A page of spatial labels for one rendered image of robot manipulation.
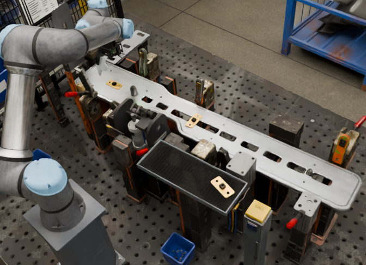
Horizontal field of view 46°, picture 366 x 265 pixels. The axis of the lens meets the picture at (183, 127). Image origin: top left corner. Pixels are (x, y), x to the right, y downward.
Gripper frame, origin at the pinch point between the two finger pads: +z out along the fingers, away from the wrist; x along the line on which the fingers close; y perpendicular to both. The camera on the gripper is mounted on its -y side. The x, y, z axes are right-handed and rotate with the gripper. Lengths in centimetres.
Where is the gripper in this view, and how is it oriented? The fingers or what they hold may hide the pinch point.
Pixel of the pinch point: (110, 66)
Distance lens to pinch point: 202.7
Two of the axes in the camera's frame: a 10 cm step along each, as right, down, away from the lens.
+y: 8.1, 3.9, -4.5
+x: 5.8, -6.2, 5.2
